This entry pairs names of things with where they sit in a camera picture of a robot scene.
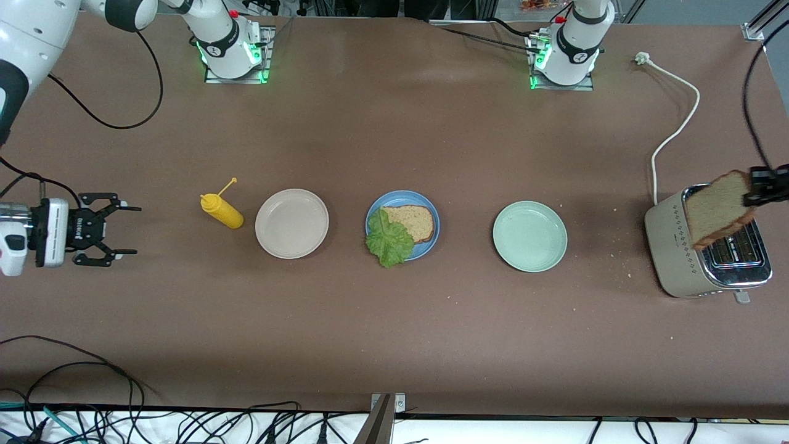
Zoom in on brown bread slice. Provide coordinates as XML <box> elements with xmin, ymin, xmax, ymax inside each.
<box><xmin>685</xmin><ymin>170</ymin><xmax>758</xmax><ymax>251</ymax></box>
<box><xmin>383</xmin><ymin>205</ymin><xmax>435</xmax><ymax>243</ymax></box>

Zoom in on yellow mustard squeeze bottle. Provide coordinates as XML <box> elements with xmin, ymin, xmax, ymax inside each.
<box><xmin>200</xmin><ymin>178</ymin><xmax>245</xmax><ymax>230</ymax></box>

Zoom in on green lettuce leaf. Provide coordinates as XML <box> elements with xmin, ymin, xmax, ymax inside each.
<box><xmin>366</xmin><ymin>208</ymin><xmax>415</xmax><ymax>268</ymax></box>

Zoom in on beige plate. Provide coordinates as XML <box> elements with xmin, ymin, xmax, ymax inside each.
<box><xmin>255</xmin><ymin>188</ymin><xmax>330</xmax><ymax>260</ymax></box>

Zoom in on mint green plate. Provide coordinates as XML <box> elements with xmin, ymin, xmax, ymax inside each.
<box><xmin>492</xmin><ymin>200</ymin><xmax>568</xmax><ymax>273</ymax></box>

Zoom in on blue plate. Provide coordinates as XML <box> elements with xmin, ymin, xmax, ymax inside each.
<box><xmin>365</xmin><ymin>190</ymin><xmax>441</xmax><ymax>261</ymax></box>

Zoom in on beige chrome toaster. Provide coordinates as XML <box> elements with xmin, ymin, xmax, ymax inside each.
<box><xmin>644</xmin><ymin>183</ymin><xmax>773</xmax><ymax>305</ymax></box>

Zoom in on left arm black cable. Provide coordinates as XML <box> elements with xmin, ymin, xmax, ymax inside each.
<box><xmin>742</xmin><ymin>36</ymin><xmax>772</xmax><ymax>171</ymax></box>

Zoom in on short looping black cable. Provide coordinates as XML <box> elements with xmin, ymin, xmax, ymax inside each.
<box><xmin>25</xmin><ymin>361</ymin><xmax>134</xmax><ymax>432</ymax></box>

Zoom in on long looping black cable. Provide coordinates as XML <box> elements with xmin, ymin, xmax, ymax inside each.
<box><xmin>0</xmin><ymin>335</ymin><xmax>146</xmax><ymax>432</ymax></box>

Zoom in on aluminium frame profile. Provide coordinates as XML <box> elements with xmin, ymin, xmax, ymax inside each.
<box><xmin>742</xmin><ymin>0</ymin><xmax>789</xmax><ymax>43</ymax></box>

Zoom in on teal cable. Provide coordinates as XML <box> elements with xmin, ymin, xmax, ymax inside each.
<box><xmin>0</xmin><ymin>401</ymin><xmax>87</xmax><ymax>444</ymax></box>

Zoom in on white toaster power cable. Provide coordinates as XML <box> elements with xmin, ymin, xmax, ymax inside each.
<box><xmin>635</xmin><ymin>52</ymin><xmax>701</xmax><ymax>206</ymax></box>

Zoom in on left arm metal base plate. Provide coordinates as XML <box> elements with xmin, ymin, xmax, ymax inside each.
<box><xmin>529</xmin><ymin>31</ymin><xmax>595</xmax><ymax>91</ymax></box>

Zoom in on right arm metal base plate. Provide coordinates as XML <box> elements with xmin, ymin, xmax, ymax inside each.
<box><xmin>204</xmin><ymin>26</ymin><xmax>274</xmax><ymax>84</ymax></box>

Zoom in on tangled black cables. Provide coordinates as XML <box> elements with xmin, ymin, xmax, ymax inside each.
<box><xmin>145</xmin><ymin>401</ymin><xmax>370</xmax><ymax>444</ymax></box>

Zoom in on metal table edge bracket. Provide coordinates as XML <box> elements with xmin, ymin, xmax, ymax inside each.
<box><xmin>354</xmin><ymin>393</ymin><xmax>406</xmax><ymax>444</ymax></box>

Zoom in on black base supply cable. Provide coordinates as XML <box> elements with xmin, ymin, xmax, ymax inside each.
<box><xmin>431</xmin><ymin>17</ymin><xmax>543</xmax><ymax>55</ymax></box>

